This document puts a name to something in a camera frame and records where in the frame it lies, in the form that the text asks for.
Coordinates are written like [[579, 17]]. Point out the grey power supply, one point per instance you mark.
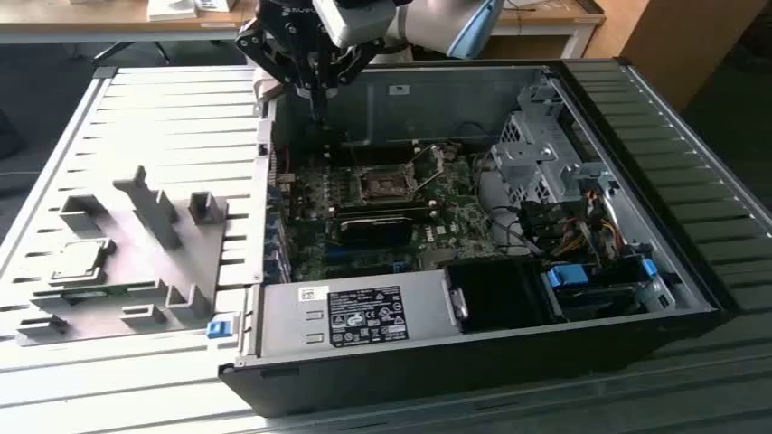
[[290, 316]]

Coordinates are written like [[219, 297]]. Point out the silver CPU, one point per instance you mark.
[[82, 257]]

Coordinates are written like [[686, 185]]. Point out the CPU socket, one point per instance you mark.
[[386, 185]]

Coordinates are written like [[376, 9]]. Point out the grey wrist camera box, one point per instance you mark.
[[350, 22]]

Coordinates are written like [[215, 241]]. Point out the wooden desk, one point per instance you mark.
[[91, 20]]

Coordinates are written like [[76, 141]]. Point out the blue plastic drive clip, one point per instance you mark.
[[648, 267]]

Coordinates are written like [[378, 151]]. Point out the wooden cabinet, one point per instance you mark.
[[675, 45]]

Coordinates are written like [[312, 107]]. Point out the grey parts rack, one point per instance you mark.
[[194, 253]]

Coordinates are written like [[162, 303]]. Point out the large white box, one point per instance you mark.
[[172, 10]]

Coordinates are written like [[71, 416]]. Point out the green motherboard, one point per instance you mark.
[[459, 221]]

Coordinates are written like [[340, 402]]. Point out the small white box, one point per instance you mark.
[[214, 5]]

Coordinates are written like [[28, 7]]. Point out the green RAM stick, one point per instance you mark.
[[84, 295]]

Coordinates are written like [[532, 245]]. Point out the black chair base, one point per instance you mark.
[[120, 47]]

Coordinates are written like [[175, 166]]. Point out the hard disk in blue carrier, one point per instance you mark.
[[567, 276]]

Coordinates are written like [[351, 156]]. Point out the black plastic shroud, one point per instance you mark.
[[495, 294]]

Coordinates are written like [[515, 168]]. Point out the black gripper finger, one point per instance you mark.
[[356, 59], [266, 50]]

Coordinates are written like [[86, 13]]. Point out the black rating label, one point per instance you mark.
[[368, 316]]

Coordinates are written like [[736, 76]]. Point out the metal drive cage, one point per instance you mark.
[[524, 158]]

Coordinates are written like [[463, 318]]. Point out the black graphics card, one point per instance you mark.
[[374, 230]]

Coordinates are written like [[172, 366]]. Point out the black PC case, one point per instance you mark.
[[422, 380]]

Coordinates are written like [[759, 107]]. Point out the blue plastic case latch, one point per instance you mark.
[[219, 329]]

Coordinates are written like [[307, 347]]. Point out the pale blue teach pendant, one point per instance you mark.
[[476, 31]]

